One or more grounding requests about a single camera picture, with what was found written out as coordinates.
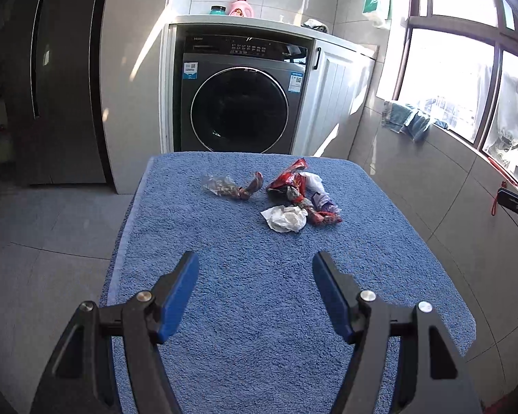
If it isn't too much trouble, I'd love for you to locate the dark refrigerator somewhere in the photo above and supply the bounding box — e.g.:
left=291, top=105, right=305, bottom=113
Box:
left=9, top=0, right=113, bottom=186

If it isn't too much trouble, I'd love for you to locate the crumpled grey cloth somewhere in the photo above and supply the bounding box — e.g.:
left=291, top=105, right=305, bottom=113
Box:
left=301, top=18, right=329, bottom=34

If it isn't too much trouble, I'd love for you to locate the green white hanging bag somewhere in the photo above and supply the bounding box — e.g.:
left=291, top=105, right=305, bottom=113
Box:
left=363, top=0, right=393, bottom=29

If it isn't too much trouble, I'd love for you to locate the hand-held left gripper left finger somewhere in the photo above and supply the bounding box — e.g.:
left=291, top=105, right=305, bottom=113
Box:
left=29, top=250, right=200, bottom=414

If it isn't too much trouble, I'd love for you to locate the dark window frame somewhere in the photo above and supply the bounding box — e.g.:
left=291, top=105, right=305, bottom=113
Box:
left=393, top=0, right=518, bottom=190

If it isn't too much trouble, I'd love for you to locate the red blue candy wrapper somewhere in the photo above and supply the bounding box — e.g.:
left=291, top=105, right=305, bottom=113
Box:
left=306, top=194, right=343, bottom=226

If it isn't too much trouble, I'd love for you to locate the white countertop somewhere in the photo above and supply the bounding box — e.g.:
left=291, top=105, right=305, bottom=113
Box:
left=168, top=14, right=378, bottom=59

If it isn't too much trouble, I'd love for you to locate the white tissue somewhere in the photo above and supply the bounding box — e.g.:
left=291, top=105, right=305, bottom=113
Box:
left=260, top=206, right=308, bottom=234

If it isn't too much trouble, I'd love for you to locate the white printed plastic wrapper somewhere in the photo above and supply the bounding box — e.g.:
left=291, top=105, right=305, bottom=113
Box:
left=304, top=171, right=331, bottom=201

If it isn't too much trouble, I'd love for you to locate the white base cabinet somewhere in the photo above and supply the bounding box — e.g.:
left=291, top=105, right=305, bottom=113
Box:
left=304, top=39, right=377, bottom=158

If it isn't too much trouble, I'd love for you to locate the bright red snack wrapper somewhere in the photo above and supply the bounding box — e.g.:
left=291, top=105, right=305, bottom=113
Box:
left=266, top=158, right=309, bottom=205

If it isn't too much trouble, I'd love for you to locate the clear plastic wrapper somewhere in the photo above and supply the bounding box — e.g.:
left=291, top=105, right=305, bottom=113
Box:
left=202, top=171, right=265, bottom=202

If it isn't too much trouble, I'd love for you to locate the grey washing machine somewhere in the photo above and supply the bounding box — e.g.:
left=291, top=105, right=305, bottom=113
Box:
left=173, top=26, right=316, bottom=154

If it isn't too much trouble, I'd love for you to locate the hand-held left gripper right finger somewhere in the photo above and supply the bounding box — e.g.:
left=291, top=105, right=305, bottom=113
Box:
left=311, top=250, right=484, bottom=414

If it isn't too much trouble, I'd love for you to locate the pink detergent bottle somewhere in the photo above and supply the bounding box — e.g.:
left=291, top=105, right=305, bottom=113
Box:
left=229, top=0, right=255, bottom=18

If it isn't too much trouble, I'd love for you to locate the blue terry towel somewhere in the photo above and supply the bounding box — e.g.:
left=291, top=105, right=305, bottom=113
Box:
left=101, top=151, right=478, bottom=414

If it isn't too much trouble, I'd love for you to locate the blue cloth on sill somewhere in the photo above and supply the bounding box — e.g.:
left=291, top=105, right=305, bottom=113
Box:
left=382, top=100, right=450, bottom=143

